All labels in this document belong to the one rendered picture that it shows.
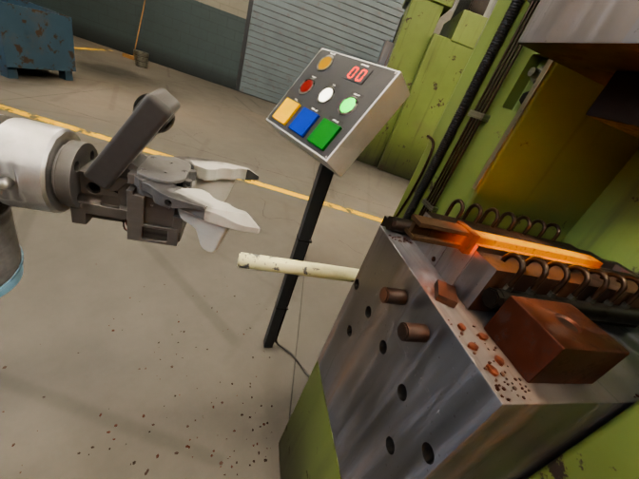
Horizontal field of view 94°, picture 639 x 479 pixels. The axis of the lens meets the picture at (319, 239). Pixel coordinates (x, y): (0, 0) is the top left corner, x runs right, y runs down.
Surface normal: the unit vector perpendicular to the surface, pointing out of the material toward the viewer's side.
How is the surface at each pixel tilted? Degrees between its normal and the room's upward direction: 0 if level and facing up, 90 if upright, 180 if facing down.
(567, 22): 90
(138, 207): 90
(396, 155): 90
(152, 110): 92
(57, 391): 0
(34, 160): 56
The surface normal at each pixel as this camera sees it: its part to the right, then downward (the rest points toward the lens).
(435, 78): -0.13, 0.47
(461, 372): -0.94, -0.16
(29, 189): 0.20, 0.56
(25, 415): 0.30, -0.82
